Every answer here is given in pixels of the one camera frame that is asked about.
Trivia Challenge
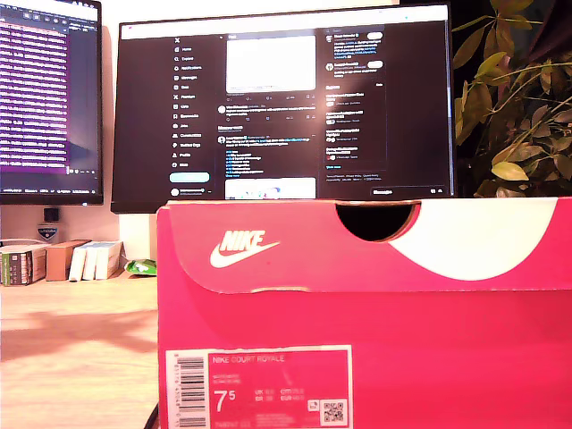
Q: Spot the green and white box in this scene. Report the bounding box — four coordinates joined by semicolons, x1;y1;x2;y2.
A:
0;242;49;288

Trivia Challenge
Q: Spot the small black computer monitor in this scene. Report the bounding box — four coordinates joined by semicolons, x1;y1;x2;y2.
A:
0;0;105;207

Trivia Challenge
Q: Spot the green leafy houseplant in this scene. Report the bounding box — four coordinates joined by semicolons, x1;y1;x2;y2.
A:
450;0;572;200

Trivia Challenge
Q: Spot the large black computer monitor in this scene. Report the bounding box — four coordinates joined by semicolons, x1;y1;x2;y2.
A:
110;3;458;215

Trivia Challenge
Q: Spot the white and blue box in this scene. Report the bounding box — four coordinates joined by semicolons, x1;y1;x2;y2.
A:
81;242;111;282
94;240;124;281
67;243;97;282

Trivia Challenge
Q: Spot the red Nike shoebox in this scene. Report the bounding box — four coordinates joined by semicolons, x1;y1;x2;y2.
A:
156;196;572;429

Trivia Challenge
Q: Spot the green Jenkki gum bag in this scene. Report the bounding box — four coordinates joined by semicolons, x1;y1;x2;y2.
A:
123;258;159;276

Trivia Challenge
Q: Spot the brown cardboard box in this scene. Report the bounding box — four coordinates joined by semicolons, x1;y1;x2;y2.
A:
45;239;93;282

